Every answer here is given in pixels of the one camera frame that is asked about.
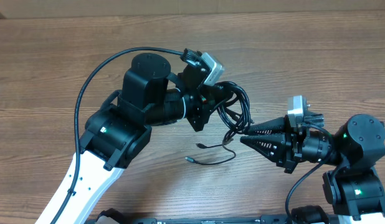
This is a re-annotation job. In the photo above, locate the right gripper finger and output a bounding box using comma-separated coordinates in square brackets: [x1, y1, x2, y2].
[246, 116, 287, 134]
[240, 134, 286, 162]

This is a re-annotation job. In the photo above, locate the black cable bundle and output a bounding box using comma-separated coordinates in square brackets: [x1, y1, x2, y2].
[184, 81, 255, 166]

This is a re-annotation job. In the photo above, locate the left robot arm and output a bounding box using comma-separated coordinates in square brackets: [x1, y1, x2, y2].
[37, 47, 227, 223]

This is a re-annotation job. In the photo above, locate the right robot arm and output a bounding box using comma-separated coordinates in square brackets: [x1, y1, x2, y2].
[240, 114, 385, 223]

